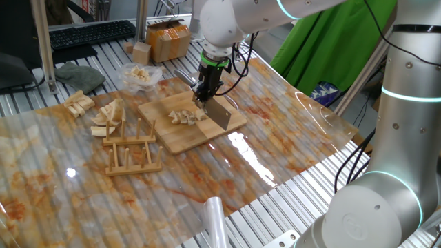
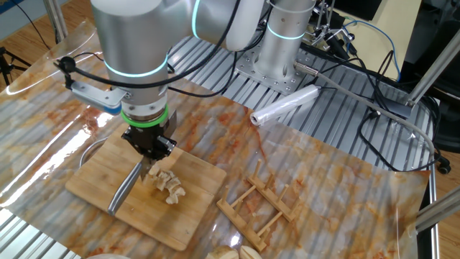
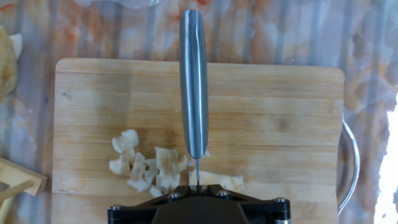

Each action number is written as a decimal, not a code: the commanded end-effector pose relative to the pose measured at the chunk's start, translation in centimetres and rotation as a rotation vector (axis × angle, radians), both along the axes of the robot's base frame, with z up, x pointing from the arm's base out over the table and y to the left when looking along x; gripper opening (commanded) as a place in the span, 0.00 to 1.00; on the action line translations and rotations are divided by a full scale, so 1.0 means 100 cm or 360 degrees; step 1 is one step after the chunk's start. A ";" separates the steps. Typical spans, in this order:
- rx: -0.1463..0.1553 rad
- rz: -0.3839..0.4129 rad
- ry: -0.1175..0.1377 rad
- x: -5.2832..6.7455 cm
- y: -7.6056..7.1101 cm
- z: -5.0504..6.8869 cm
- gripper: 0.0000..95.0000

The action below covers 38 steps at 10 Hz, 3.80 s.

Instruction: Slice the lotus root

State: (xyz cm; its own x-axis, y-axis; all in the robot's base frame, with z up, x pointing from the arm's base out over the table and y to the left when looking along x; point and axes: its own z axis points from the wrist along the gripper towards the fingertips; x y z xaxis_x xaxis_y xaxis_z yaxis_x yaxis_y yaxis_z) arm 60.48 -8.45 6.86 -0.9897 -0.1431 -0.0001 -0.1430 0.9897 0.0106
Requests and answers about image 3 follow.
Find small pale lotus root piece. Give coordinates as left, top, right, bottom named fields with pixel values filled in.
left=9, top=33, right=23, bottom=60

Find long lotus root strip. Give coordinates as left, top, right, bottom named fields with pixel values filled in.
left=188, top=169, right=246, bottom=191

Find thin lotus root slice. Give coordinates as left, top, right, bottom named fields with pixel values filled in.
left=155, top=172, right=181, bottom=191
left=144, top=158, right=159, bottom=184
left=108, top=155, right=133, bottom=177
left=148, top=185, right=164, bottom=198
left=154, top=146, right=180, bottom=174
left=177, top=154, right=189, bottom=172
left=126, top=177, right=152, bottom=192
left=111, top=129, right=140, bottom=155
left=130, top=152, right=146, bottom=181

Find wooden peg dish rack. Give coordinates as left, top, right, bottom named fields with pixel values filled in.
left=0, top=157, right=48, bottom=224

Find steel cleaver knife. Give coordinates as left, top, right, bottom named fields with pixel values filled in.
left=178, top=9, right=209, bottom=187

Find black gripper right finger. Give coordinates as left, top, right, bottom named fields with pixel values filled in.
left=200, top=183, right=292, bottom=224

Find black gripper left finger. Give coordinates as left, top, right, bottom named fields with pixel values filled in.
left=107, top=184, right=198, bottom=224

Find bamboo cutting board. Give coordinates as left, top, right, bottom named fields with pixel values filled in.
left=51, top=58, right=345, bottom=224

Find marble pattern plastic mat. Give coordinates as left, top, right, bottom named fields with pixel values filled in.
left=0, top=0, right=398, bottom=224

